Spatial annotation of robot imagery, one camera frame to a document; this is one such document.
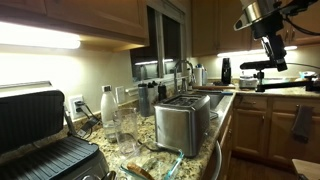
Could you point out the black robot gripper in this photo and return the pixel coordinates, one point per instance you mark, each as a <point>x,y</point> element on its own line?
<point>266,29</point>

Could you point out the toasted bread slice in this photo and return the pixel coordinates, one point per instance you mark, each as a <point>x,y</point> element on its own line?
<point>139,170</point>

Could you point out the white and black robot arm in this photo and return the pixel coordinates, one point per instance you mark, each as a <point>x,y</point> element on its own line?
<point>254,10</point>

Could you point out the stainless steel two-slot toaster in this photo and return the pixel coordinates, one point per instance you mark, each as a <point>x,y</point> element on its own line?
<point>182,122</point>

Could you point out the black soda maker machine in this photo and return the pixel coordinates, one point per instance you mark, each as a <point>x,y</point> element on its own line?
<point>226,71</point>

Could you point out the white paper towel roll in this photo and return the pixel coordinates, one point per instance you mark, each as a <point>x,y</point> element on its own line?
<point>198,72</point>

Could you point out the chrome kitchen faucet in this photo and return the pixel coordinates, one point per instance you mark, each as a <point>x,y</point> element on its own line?
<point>180,65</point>

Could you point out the dark hanging dish towel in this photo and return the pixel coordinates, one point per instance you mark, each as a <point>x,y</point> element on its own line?
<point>302,124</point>

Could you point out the clear glass baking dish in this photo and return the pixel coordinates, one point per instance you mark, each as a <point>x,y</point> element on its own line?
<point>162,162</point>

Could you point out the clear plastic water bottle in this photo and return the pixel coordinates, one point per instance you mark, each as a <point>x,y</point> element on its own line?
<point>108,107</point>

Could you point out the black panini press grill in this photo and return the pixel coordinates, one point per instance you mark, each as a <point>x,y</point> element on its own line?
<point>38,140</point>

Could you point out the under-cabinet light strip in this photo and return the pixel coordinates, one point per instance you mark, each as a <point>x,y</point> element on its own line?
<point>15,34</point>

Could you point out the wall power outlet with plug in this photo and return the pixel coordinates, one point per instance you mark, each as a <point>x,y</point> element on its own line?
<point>74,106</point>

